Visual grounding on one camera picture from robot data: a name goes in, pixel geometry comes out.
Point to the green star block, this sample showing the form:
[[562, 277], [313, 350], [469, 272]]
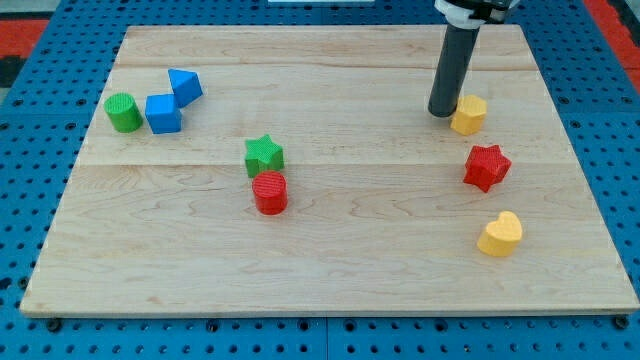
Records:
[[263, 154]]

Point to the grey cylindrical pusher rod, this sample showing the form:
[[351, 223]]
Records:
[[455, 56]]

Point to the yellow heart block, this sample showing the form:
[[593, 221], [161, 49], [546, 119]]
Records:
[[501, 237]]

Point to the light wooden board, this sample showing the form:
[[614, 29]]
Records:
[[379, 221]]

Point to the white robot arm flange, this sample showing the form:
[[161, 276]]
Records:
[[471, 14]]

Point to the yellow hexagon block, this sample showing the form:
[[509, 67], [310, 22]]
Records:
[[469, 115]]

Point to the red cylinder block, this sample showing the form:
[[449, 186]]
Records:
[[270, 192]]

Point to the blue cube block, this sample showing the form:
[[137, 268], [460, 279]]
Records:
[[162, 114]]

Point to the blue triangular prism block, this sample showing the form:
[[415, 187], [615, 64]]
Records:
[[185, 85]]

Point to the red star block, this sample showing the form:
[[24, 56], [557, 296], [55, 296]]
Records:
[[485, 167]]

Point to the green cylinder block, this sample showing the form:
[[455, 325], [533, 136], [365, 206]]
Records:
[[123, 113]]

